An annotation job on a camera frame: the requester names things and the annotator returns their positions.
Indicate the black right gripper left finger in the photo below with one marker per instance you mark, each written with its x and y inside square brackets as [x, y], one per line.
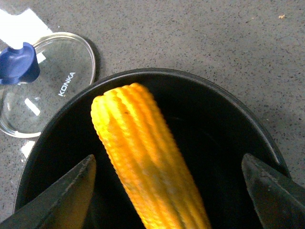
[63, 205]

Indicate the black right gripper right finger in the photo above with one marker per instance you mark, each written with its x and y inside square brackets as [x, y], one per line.
[278, 201]

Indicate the yellow corn cob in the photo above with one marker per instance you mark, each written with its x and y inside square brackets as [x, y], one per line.
[147, 160]

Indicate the glass lid blue knob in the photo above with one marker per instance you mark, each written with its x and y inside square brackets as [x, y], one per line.
[37, 80]

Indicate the blue saucepan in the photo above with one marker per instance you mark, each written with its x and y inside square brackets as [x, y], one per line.
[213, 131]

